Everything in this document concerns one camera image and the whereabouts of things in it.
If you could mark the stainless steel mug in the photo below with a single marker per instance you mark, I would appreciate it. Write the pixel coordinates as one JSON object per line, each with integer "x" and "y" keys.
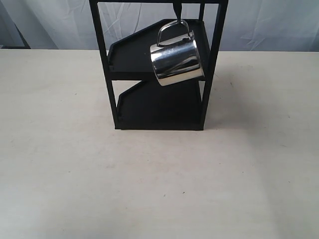
{"x": 177, "y": 59}

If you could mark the black tiered shelf rack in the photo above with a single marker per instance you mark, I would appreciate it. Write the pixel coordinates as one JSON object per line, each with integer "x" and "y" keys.
{"x": 136, "y": 98}

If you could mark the white backdrop cloth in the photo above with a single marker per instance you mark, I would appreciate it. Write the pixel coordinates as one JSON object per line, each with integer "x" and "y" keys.
{"x": 250, "y": 25}

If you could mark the dark frame behind cloth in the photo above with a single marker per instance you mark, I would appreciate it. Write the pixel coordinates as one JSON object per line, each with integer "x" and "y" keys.
{"x": 22, "y": 45}

